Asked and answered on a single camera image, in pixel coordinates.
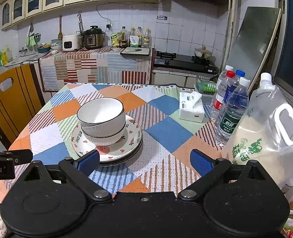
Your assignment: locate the white ribbed bowl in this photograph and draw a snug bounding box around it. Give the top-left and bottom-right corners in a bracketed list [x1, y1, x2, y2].
[80, 111, 126, 146]

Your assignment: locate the white cutting board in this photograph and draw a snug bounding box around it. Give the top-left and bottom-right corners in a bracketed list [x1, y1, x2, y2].
[120, 47, 150, 56]

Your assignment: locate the white rice cooker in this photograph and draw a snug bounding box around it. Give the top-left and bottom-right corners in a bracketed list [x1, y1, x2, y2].
[62, 33, 82, 52]

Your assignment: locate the colourful patchwork tablecloth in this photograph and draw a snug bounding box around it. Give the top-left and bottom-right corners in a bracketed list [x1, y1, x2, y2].
[10, 84, 221, 194]

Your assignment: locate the pot on stove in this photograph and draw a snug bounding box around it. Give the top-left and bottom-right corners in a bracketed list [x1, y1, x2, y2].
[194, 46, 212, 60]

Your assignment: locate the pink bunny carrot plate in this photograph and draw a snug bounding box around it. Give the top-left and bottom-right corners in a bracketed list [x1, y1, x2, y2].
[71, 115, 143, 165]

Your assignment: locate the large white Morning Honey plate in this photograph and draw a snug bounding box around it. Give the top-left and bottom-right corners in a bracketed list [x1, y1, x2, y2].
[99, 142, 142, 167]

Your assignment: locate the blue bowl on counter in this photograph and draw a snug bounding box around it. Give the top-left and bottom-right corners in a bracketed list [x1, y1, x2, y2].
[37, 44, 51, 53]

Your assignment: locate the striped counter cloth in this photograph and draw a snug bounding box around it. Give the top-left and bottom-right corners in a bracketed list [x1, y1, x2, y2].
[39, 46, 154, 92]

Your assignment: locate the bag of rice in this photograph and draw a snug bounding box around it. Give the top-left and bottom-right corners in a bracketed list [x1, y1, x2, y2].
[221, 73, 293, 187]

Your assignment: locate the black pressure cooker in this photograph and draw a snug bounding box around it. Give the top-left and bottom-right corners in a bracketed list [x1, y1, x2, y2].
[84, 25, 104, 49]

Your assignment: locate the oil bottle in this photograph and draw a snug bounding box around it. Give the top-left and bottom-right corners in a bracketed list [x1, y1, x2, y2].
[119, 26, 128, 48]

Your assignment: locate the orange wooden chair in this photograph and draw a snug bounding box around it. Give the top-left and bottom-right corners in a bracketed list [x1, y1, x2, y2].
[0, 64, 45, 149]

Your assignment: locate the white cap water bottle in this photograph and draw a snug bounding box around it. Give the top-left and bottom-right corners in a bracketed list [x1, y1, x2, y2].
[216, 65, 233, 97]

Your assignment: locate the green label water bottle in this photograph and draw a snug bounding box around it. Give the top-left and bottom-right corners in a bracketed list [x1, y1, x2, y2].
[216, 77, 251, 147]

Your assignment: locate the grey leaning board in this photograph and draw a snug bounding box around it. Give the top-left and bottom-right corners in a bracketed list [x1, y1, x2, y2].
[226, 7, 282, 92]

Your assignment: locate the blue cap water bottle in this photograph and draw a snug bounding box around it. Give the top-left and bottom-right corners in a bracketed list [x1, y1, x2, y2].
[224, 70, 245, 104]

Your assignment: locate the white bowl black rim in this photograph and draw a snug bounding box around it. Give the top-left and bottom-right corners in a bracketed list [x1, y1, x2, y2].
[76, 97, 124, 126]

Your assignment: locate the yellow snack bag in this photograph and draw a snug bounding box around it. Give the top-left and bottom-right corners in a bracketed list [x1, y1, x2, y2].
[110, 32, 122, 47]

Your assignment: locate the green plastic basket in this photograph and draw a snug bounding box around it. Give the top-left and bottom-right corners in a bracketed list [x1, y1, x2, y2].
[194, 75, 217, 95]

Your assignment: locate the red cap water bottle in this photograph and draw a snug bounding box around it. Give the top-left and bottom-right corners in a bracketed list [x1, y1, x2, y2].
[210, 70, 235, 123]

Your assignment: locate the black gas stove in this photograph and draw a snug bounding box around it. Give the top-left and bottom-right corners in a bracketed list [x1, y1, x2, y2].
[154, 51, 218, 74]

